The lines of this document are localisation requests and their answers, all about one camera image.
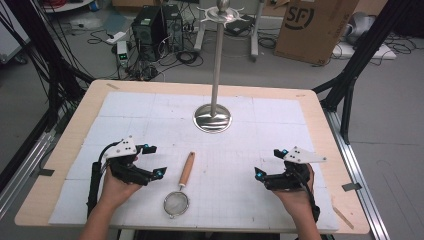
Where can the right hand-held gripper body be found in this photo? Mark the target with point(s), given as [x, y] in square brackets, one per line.
[300, 155]

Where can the person's left hand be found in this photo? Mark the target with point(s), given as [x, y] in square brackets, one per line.
[115, 191]

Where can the aluminium rail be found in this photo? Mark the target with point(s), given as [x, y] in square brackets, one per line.
[353, 166]
[23, 170]

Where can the brown cardboard box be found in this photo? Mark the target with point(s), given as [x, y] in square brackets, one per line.
[310, 33]

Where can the metal rack stand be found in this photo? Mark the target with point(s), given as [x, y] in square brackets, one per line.
[217, 66]

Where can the grey helmet-like device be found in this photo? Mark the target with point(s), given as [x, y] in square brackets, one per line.
[361, 26]

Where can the white device with green light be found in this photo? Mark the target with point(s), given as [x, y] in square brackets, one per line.
[122, 53]

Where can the black tape piece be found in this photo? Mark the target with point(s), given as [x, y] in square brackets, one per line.
[351, 186]
[46, 172]

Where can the large black computer tower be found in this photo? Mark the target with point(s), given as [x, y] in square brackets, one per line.
[148, 33]

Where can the white grid mat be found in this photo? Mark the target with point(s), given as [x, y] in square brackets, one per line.
[233, 186]

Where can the black metal frame post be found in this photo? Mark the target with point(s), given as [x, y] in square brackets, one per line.
[50, 66]
[363, 50]

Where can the black flat device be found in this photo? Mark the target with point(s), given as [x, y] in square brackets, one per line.
[238, 26]

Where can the thin wooden stick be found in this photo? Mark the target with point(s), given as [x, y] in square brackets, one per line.
[343, 216]

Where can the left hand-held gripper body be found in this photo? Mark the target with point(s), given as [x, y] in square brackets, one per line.
[123, 149]

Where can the white metal floor stand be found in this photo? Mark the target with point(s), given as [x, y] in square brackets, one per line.
[255, 36]

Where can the white flat floor platform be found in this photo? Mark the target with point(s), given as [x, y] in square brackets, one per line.
[383, 52]

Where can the person's right hand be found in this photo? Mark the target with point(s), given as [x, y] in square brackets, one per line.
[296, 200]

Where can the white power strip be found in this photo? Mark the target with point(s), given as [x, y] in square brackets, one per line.
[115, 37]

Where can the slim black computer tower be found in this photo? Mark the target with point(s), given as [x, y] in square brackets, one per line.
[173, 26]

